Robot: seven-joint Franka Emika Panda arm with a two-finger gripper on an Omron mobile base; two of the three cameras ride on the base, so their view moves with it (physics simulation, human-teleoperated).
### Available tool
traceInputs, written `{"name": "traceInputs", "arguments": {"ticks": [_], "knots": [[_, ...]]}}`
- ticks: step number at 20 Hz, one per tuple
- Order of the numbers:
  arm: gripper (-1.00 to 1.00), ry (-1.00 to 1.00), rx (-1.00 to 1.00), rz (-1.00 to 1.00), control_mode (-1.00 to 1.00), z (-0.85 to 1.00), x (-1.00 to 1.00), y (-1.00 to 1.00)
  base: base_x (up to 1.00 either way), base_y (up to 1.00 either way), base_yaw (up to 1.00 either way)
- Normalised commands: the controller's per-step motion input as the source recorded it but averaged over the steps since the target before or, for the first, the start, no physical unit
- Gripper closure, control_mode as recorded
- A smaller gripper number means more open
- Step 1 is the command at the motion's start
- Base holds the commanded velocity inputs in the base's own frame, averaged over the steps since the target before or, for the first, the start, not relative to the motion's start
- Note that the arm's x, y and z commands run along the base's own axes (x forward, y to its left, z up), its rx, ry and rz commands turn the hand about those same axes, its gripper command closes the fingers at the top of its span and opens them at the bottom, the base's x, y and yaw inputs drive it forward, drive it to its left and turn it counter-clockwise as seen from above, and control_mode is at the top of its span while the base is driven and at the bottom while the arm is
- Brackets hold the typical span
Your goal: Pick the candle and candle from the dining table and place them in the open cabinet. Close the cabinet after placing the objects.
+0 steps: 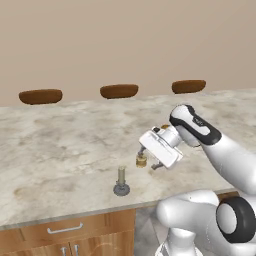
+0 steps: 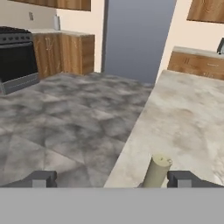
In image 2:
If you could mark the white bottle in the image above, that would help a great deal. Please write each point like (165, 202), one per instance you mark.
(56, 22)

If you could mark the dark tap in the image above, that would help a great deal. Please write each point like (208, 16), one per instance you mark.
(220, 46)

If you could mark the grey wall socket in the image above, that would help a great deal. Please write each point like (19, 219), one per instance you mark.
(31, 16)

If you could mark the black and grey oven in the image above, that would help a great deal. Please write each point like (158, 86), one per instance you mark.
(16, 58)

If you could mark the wooden base cabinet run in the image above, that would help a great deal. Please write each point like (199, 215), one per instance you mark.
(62, 52)

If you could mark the cream candle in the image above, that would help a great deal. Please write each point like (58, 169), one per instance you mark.
(157, 172)

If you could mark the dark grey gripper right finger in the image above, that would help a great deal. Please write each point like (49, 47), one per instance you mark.
(183, 178)

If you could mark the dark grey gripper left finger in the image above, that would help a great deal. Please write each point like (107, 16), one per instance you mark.
(39, 178)

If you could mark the wooden wall cabinet run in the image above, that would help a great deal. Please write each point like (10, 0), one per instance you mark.
(58, 4)

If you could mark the wooden drawer cabinet run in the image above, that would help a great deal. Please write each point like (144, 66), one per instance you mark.
(196, 64)

